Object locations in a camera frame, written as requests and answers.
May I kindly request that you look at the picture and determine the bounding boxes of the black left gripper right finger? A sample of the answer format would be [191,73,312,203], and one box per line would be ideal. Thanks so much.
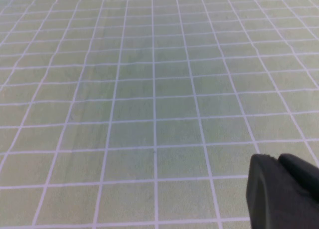
[277,153,319,203]

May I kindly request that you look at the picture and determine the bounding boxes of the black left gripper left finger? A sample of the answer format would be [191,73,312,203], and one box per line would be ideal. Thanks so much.
[245,153,319,229]

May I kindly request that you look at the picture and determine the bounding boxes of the green white-grid table mat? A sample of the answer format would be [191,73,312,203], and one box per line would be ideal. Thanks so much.
[0,0,319,229]

